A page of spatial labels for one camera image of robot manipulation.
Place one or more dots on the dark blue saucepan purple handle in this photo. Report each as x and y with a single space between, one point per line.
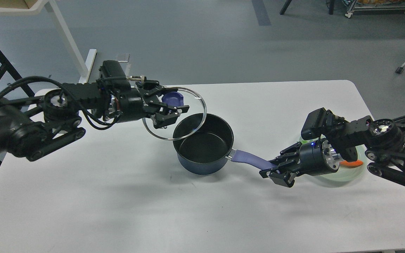
206 150

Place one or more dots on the glass lid purple knob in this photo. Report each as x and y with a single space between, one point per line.
188 123

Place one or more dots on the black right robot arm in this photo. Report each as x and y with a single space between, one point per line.
331 139

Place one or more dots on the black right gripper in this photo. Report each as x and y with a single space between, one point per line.
314 158

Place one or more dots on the orange toy carrot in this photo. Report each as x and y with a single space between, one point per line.
354 164

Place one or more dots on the pale green plate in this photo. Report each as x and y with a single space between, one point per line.
343 175

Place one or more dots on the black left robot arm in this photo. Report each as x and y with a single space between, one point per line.
39 115

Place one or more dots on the metal wheeled cart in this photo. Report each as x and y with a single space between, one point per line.
353 6

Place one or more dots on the white desk frame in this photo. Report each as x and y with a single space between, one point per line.
51 38

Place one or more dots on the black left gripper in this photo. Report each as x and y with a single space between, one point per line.
144 101

